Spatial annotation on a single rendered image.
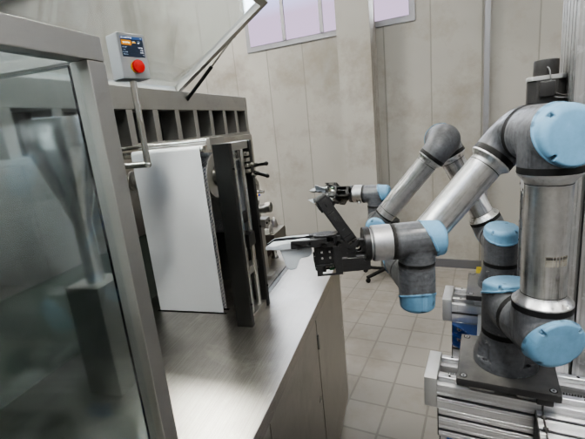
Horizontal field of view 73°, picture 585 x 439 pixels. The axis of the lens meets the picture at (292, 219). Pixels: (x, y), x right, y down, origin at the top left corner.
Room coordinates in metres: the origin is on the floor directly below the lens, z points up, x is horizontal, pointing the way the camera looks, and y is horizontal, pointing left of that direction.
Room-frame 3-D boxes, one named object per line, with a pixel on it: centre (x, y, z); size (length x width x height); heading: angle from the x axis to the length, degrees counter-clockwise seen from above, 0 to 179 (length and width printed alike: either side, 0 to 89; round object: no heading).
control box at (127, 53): (1.00, 0.34, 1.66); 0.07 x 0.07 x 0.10; 50
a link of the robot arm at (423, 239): (0.78, -0.25, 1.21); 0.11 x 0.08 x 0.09; 89
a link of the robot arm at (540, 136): (0.77, -0.52, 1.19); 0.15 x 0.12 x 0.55; 179
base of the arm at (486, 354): (0.91, -0.52, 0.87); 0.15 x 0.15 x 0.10
